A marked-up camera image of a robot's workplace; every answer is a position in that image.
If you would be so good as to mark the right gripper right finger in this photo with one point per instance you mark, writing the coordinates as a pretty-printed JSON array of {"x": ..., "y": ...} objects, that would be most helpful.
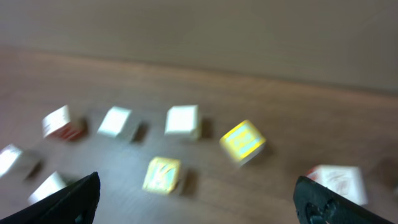
[{"x": 316, "y": 204}]

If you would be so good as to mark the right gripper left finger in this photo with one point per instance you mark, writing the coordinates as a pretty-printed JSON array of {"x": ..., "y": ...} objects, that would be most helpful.
[{"x": 76, "y": 203}]

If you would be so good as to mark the block red side top row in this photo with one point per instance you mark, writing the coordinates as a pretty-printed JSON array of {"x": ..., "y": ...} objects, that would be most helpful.
[{"x": 345, "y": 181}]

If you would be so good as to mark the block red W side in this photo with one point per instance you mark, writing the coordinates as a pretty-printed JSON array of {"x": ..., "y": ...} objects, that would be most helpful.
[{"x": 49, "y": 186}]

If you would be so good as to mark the yellow side block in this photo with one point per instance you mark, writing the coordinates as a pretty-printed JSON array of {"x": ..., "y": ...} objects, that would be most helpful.
[{"x": 17, "y": 163}]

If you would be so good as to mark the block with red M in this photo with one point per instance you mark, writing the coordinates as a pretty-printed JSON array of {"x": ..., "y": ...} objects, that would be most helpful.
[{"x": 62, "y": 124}]

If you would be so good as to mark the yellow block lower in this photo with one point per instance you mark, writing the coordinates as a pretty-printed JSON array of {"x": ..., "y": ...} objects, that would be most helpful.
[{"x": 165, "y": 176}]

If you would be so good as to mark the block with green A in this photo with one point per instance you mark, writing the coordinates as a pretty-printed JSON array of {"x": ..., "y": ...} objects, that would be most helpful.
[{"x": 119, "y": 123}]

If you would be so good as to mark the yellow top block upper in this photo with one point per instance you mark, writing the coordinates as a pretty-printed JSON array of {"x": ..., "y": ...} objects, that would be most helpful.
[{"x": 243, "y": 143}]

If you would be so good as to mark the white block top row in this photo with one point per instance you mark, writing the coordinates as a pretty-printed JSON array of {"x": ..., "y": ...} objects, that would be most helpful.
[{"x": 183, "y": 121}]

